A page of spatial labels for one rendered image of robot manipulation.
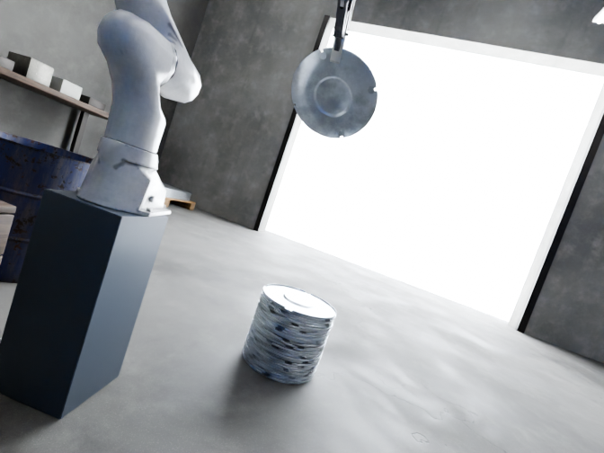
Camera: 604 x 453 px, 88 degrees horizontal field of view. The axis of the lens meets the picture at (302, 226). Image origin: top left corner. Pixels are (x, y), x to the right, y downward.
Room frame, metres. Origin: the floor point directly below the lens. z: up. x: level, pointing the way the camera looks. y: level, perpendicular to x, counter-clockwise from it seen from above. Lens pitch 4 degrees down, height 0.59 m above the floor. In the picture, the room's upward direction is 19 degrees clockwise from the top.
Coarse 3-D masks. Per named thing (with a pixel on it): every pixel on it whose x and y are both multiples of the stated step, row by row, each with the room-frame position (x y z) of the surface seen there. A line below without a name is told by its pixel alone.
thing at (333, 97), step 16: (304, 64) 1.00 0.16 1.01; (320, 64) 0.99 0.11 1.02; (336, 64) 0.97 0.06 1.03; (352, 64) 0.96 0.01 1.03; (304, 80) 1.03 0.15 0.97; (320, 80) 1.02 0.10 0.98; (336, 80) 1.01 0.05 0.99; (352, 80) 0.99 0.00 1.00; (368, 80) 0.97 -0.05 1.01; (304, 96) 1.07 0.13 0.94; (320, 96) 1.06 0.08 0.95; (336, 96) 1.04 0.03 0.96; (352, 96) 1.02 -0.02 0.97; (368, 96) 1.00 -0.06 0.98; (304, 112) 1.11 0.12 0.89; (320, 112) 1.09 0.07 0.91; (336, 112) 1.07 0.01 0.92; (352, 112) 1.05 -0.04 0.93; (368, 112) 1.03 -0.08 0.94; (320, 128) 1.12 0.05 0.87; (336, 128) 1.10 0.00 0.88; (352, 128) 1.08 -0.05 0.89
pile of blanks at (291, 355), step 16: (272, 304) 1.07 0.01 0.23; (256, 320) 1.09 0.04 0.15; (272, 320) 1.03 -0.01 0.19; (288, 320) 1.01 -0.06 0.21; (304, 320) 1.02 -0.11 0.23; (320, 320) 1.04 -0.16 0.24; (256, 336) 1.06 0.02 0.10; (272, 336) 1.02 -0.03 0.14; (288, 336) 1.01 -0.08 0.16; (304, 336) 1.02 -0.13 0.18; (320, 336) 1.06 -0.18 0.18; (256, 352) 1.05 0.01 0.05; (272, 352) 1.02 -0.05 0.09; (288, 352) 1.01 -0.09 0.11; (304, 352) 1.03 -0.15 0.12; (320, 352) 1.09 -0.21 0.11; (256, 368) 1.03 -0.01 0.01; (272, 368) 1.01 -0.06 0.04; (288, 368) 1.02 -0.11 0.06; (304, 368) 1.04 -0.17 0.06
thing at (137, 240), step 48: (48, 192) 0.63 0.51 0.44; (48, 240) 0.63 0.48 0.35; (96, 240) 0.62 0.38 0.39; (144, 240) 0.72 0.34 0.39; (48, 288) 0.62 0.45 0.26; (96, 288) 0.62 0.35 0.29; (144, 288) 0.78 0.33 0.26; (48, 336) 0.62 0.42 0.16; (96, 336) 0.65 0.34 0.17; (0, 384) 0.63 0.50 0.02; (48, 384) 0.62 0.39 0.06; (96, 384) 0.70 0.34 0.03
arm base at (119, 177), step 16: (112, 144) 0.65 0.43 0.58; (96, 160) 0.67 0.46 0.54; (112, 160) 0.65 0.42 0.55; (128, 160) 0.66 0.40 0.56; (144, 160) 0.69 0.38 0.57; (96, 176) 0.65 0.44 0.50; (112, 176) 0.66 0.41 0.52; (128, 176) 0.67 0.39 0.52; (144, 176) 0.69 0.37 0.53; (80, 192) 0.66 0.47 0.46; (96, 192) 0.65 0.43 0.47; (112, 192) 0.65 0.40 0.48; (128, 192) 0.67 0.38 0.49; (144, 192) 0.69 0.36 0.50; (160, 192) 0.78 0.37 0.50; (112, 208) 0.65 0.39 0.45; (128, 208) 0.67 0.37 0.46; (144, 208) 0.71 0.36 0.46; (160, 208) 0.81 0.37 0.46
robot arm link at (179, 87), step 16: (128, 0) 0.68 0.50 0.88; (144, 0) 0.68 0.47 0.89; (160, 0) 0.71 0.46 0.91; (144, 16) 0.70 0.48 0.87; (160, 16) 0.71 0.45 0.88; (160, 32) 0.73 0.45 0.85; (176, 32) 0.74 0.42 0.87; (176, 48) 0.71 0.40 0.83; (176, 64) 0.70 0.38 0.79; (192, 64) 0.78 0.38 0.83; (176, 80) 0.72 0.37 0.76; (192, 80) 0.76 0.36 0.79; (176, 96) 0.76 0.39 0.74; (192, 96) 0.80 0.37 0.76
